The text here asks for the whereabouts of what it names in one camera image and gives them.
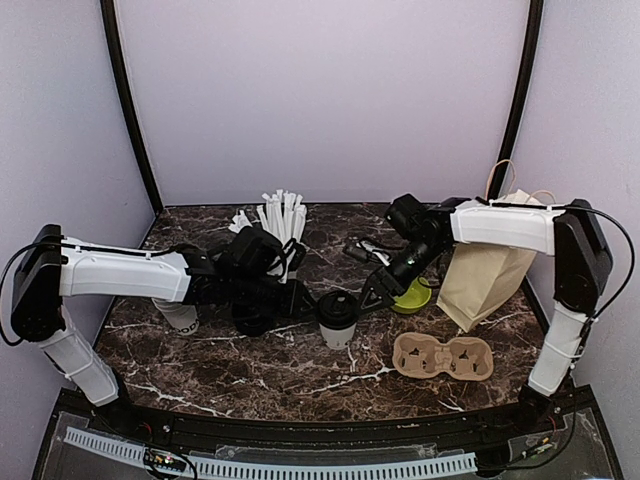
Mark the stack of black lids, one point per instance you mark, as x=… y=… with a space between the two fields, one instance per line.
x=250 y=321

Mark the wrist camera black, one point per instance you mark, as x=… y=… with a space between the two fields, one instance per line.
x=405 y=215
x=256 y=251

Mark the black coffee cup lid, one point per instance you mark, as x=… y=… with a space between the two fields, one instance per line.
x=337 y=310

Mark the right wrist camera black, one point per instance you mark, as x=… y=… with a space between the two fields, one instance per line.
x=405 y=215

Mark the white paper coffee cup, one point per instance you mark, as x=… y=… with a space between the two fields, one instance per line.
x=337 y=335

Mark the stack of white paper cups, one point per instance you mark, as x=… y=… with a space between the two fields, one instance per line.
x=182 y=318

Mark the brown paper bag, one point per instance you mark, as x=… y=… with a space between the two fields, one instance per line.
x=482 y=285

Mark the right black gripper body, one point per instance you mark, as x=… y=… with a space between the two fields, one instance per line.
x=423 y=257

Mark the cardboard two-cup carrier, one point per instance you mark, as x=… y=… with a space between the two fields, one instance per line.
x=423 y=356

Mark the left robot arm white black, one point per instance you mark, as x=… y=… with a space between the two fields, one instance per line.
x=250 y=274

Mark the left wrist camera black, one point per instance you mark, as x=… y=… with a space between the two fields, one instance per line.
x=256 y=251

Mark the bundle of wrapped white straws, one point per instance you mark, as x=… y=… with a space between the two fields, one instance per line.
x=282 y=215

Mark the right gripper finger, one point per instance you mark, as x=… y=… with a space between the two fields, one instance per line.
x=374 y=298
x=378 y=281

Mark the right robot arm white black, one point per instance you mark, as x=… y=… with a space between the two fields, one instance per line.
x=569 y=234

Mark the white slotted cable duct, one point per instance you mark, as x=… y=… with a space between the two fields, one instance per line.
x=167 y=465

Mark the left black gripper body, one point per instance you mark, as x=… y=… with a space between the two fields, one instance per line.
x=252 y=291

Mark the green bowl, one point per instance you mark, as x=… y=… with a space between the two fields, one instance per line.
x=415 y=298

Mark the right black frame post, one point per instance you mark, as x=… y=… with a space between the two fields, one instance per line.
x=526 y=66

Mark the black frame post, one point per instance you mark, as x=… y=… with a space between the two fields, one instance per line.
x=119 y=70
x=526 y=66

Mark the black front rail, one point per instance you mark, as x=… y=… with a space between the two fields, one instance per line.
x=476 y=428

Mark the left black frame post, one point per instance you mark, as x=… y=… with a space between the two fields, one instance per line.
x=119 y=70

